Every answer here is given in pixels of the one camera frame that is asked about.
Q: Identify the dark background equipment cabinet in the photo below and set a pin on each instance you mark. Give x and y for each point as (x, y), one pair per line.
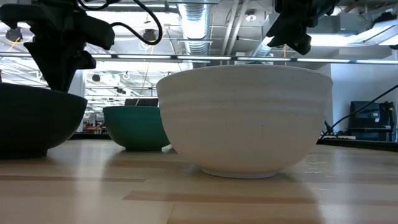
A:
(370, 119)

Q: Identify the black background monitor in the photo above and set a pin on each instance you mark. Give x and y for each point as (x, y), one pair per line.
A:
(141, 102)

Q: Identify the black aluminium table frame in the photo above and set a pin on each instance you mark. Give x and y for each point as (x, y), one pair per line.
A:
(357, 143)

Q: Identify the white bowl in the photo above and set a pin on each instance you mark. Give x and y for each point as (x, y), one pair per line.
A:
(242, 118)

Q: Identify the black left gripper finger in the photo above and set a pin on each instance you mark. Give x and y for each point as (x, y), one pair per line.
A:
(70, 62)
(43, 62)

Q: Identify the ribbed silver ventilation duct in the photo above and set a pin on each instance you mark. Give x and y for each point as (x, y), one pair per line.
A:
(196, 25)

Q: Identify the horizontal LED light bar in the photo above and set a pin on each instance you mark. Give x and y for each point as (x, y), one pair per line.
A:
(202, 58)

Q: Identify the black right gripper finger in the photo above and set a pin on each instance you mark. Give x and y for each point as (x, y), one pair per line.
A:
(301, 42)
(281, 32)

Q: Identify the large teal bowl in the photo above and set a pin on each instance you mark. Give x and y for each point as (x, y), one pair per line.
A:
(133, 127)

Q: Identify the black bowl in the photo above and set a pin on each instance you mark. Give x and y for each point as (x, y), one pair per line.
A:
(37, 121)

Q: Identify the yellow hanging pendant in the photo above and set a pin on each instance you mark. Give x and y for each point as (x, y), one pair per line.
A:
(284, 51)

